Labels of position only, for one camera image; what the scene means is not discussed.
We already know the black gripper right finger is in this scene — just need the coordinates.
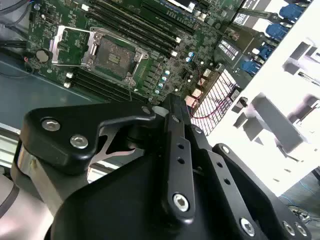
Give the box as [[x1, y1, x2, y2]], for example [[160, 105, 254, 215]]
[[180, 97, 313, 240]]

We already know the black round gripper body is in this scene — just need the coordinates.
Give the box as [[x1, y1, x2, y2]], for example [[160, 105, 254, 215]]
[[44, 152, 241, 240]]

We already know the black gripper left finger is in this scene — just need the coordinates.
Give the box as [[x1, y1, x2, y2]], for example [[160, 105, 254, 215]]
[[13, 92, 198, 226]]

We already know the metal socket cover frame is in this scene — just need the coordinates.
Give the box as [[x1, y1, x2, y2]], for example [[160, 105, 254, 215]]
[[48, 24, 101, 69]]

